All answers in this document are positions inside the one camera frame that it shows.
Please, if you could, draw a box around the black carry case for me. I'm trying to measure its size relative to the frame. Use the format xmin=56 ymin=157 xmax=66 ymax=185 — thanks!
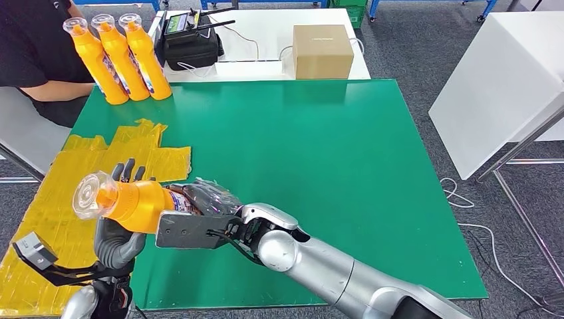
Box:
xmin=162 ymin=25 xmax=225 ymax=72

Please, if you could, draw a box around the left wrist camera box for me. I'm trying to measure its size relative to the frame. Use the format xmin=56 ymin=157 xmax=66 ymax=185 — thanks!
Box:
xmin=12 ymin=232 xmax=59 ymax=271

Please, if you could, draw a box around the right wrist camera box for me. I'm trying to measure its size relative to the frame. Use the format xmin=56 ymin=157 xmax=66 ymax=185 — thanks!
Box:
xmin=155 ymin=211 xmax=242 ymax=251

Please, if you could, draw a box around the flat white box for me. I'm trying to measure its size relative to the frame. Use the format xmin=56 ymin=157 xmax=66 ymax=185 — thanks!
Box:
xmin=215 ymin=60 xmax=284 ymax=82

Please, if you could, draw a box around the thin white cable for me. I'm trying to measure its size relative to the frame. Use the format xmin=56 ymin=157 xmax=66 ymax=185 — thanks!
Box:
xmin=207 ymin=15 xmax=261 ymax=62

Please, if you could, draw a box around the grey seat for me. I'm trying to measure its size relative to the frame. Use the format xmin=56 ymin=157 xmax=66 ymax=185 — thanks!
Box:
xmin=0 ymin=86 xmax=72 ymax=183

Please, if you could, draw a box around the green plastic crate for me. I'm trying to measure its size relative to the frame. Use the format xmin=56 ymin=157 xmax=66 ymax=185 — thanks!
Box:
xmin=330 ymin=0 xmax=370 ymax=29

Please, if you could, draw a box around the brown cardboard box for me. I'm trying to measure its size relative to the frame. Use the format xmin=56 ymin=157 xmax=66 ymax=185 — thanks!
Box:
xmin=292 ymin=24 xmax=355 ymax=80

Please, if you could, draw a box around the blue metal frame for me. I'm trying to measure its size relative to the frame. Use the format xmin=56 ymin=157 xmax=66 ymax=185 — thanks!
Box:
xmin=72 ymin=0 xmax=162 ymax=13
xmin=368 ymin=0 xmax=499 ymax=23
xmin=201 ymin=0 xmax=330 ymax=10

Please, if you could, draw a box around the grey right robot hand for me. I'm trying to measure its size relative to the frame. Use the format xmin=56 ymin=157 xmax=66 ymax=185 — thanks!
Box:
xmin=168 ymin=177 xmax=244 ymax=217

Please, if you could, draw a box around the yellow taped sheet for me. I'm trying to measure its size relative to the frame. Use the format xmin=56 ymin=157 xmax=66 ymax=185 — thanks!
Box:
xmin=0 ymin=118 xmax=192 ymax=319

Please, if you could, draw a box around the person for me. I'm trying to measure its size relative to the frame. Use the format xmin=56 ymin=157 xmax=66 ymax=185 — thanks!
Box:
xmin=0 ymin=0 xmax=96 ymax=128

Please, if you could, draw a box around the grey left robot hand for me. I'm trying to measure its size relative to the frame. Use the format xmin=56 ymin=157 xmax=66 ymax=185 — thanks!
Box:
xmin=93 ymin=158 xmax=157 ymax=270

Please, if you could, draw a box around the large white table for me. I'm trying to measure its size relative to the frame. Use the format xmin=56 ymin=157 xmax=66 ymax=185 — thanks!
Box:
xmin=428 ymin=11 xmax=564 ymax=181

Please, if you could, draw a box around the remote controller with antennas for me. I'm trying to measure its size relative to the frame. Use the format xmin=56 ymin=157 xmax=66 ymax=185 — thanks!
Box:
xmin=163 ymin=7 xmax=237 ymax=44

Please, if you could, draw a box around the metal table leg frame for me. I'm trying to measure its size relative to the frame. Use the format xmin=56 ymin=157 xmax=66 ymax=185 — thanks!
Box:
xmin=475 ymin=103 xmax=564 ymax=289

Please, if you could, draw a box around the dark laptop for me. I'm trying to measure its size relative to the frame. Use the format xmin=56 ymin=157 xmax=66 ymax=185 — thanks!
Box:
xmin=150 ymin=11 xmax=168 ymax=68

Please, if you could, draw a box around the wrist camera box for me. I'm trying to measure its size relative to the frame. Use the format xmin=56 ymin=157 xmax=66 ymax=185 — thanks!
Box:
xmin=155 ymin=211 xmax=242 ymax=251
xmin=12 ymin=232 xmax=59 ymax=271

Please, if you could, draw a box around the orange bottle with clear cap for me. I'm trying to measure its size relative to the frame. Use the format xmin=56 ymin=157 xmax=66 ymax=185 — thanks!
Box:
xmin=91 ymin=14 xmax=151 ymax=102
xmin=118 ymin=13 xmax=173 ymax=101
xmin=72 ymin=171 xmax=204 ymax=235
xmin=62 ymin=17 xmax=130 ymax=106

